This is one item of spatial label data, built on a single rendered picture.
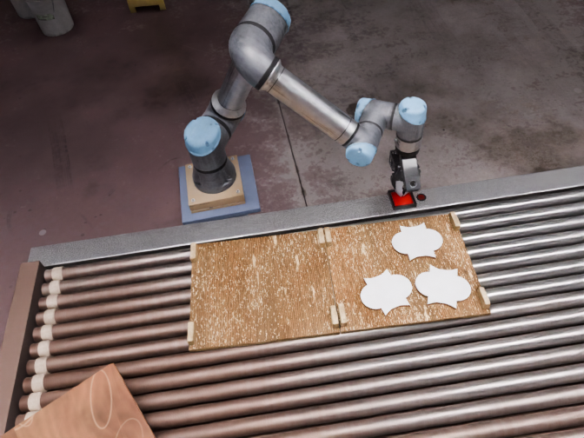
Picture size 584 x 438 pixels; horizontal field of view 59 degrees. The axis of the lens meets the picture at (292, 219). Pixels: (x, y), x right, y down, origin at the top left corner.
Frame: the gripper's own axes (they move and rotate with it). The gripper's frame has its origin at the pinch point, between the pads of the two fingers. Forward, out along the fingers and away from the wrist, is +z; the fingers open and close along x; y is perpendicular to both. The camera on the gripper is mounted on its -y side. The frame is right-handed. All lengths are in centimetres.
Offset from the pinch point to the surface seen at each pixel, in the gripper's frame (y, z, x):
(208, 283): -22, 0, 64
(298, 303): -33, 0, 39
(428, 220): -11.1, 0.6, -5.2
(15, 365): -39, -1, 116
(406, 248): -21.0, -0.5, 4.8
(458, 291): -37.5, -0.5, -5.3
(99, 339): -33, 2, 95
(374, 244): -17.1, 0.5, 13.2
